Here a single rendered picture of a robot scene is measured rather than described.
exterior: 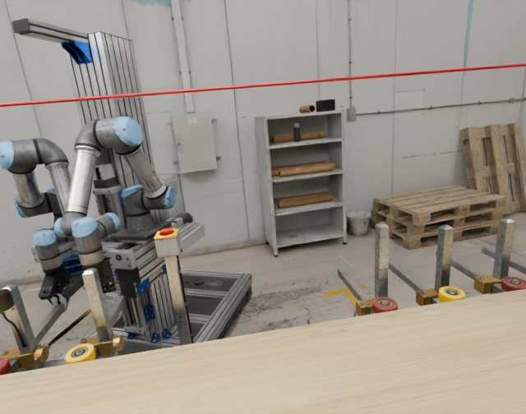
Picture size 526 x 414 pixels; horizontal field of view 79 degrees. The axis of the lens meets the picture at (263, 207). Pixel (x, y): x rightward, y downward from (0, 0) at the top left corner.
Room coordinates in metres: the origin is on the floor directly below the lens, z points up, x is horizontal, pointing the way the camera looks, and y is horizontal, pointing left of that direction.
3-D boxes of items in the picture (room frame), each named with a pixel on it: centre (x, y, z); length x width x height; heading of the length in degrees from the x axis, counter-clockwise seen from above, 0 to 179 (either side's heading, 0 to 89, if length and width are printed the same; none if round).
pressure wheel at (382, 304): (0.96, -0.39, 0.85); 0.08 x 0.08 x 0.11
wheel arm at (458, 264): (1.22, -0.86, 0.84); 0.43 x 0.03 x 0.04; 7
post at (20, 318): (0.93, 0.82, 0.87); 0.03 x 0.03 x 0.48; 7
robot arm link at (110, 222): (1.14, 0.61, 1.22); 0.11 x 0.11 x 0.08; 81
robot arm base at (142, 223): (1.62, 0.65, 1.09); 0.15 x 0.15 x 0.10
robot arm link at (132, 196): (1.62, 0.64, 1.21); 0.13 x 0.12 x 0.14; 81
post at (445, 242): (1.10, -0.66, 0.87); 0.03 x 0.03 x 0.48; 7
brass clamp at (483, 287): (1.13, -0.89, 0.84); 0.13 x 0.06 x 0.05; 97
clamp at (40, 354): (0.92, 0.85, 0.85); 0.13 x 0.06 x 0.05; 97
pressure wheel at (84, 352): (0.85, 0.60, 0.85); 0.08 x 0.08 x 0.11
